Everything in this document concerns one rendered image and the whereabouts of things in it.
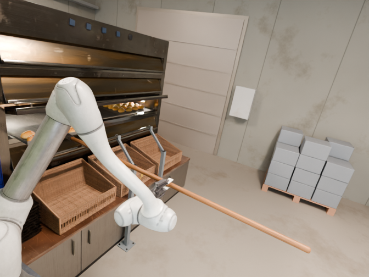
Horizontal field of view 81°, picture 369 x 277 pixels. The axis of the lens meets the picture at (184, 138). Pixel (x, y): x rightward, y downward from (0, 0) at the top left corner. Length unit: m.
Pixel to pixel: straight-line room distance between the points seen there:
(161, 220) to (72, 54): 1.57
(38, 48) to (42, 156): 1.10
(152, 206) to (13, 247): 0.50
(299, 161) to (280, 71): 1.69
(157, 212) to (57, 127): 0.53
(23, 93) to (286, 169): 3.58
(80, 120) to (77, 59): 1.35
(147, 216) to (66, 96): 0.56
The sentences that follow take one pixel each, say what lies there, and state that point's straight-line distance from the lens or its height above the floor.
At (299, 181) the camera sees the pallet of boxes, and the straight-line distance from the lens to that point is 4.07.
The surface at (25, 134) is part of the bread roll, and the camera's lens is 1.96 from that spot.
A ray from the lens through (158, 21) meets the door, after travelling 5.41.
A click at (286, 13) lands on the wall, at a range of 4.69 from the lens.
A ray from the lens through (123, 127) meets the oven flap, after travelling 2.69.
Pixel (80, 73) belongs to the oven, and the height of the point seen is 1.65.
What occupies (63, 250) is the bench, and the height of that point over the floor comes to 0.47.
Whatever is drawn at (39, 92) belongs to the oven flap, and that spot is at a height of 1.51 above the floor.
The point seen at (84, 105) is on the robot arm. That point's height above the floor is 1.72.
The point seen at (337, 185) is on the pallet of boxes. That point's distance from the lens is 4.13.
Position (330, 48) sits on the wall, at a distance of 4.62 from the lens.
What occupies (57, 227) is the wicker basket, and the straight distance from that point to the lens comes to 1.93.
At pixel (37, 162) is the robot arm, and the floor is 1.44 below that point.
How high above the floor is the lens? 1.92
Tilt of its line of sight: 20 degrees down
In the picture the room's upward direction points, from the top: 10 degrees clockwise
